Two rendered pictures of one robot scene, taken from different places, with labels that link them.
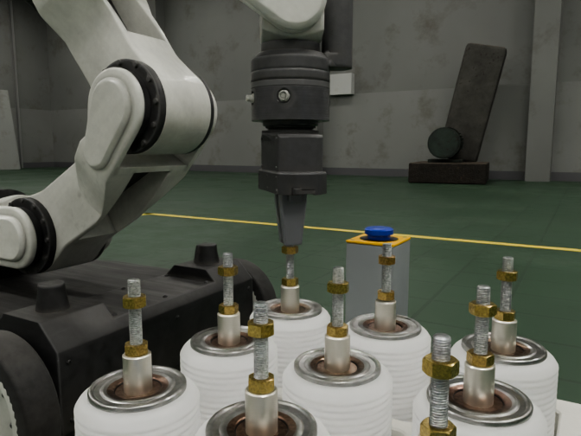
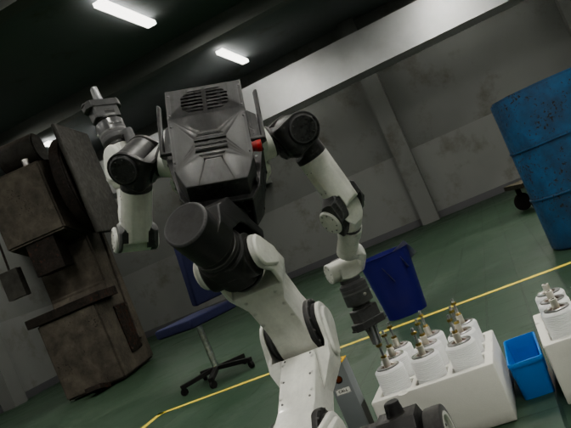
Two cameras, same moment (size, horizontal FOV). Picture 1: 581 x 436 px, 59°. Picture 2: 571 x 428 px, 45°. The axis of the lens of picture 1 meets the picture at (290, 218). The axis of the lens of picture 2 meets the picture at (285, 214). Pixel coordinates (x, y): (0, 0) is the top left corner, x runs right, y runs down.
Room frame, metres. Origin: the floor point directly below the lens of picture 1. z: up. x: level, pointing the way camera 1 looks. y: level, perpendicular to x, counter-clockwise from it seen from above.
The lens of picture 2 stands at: (1.20, 2.10, 0.75)
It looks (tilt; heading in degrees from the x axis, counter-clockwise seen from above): 2 degrees up; 257
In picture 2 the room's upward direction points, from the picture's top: 23 degrees counter-clockwise
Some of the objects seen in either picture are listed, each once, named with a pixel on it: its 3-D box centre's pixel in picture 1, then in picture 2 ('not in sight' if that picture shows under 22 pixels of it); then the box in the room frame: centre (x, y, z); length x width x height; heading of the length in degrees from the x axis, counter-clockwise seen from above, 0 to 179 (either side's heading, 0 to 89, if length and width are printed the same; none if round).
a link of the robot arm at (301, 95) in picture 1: (288, 137); (363, 307); (0.59, 0.00, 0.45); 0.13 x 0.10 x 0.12; 17
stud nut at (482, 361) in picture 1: (480, 357); not in sight; (0.37, -0.14, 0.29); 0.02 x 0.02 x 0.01; 5
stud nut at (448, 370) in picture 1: (440, 365); not in sight; (0.27, -0.08, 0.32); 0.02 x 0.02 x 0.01; 78
